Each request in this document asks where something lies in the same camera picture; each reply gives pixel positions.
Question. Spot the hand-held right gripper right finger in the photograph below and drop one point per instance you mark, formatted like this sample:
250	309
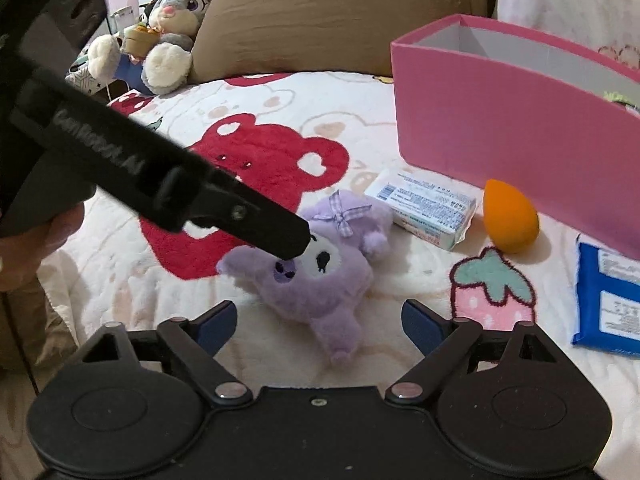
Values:
422	327

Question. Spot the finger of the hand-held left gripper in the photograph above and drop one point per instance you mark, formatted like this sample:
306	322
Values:
265	225

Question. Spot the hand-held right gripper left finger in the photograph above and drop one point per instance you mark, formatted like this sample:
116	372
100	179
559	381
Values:
216	327

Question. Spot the purple plush toy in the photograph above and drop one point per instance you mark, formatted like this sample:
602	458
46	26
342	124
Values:
325	295

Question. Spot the white soap packet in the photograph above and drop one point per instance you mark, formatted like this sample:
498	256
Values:
425	207

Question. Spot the orange makeup sponge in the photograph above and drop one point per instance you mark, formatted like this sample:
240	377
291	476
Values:
510	220

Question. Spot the blue wipes packet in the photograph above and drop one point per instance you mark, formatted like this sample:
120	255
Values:
612	300

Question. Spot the pink cardboard box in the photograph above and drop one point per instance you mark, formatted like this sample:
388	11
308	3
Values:
490	140

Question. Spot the green yarn ball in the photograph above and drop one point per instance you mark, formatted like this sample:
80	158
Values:
622	100

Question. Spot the person's left forearm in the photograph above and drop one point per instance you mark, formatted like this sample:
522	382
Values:
20	330

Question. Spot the person's left hand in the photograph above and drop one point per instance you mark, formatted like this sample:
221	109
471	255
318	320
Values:
35	255

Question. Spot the patterned white box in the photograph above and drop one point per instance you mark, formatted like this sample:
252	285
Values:
82	77

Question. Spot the blue cloth item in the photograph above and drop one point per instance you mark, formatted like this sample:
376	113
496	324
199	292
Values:
131	77

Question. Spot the bear printed blanket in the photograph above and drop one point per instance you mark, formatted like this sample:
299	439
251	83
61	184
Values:
280	120

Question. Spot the small brown toy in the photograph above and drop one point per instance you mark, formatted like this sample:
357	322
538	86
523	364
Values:
140	39

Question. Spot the black and white plush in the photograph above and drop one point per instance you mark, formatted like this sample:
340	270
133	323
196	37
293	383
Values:
149	12

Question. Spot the grey rabbit plush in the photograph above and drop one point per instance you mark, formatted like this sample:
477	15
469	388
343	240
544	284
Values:
175	30

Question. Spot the brown embroidered pillow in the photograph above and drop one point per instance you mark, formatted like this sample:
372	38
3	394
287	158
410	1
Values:
325	20

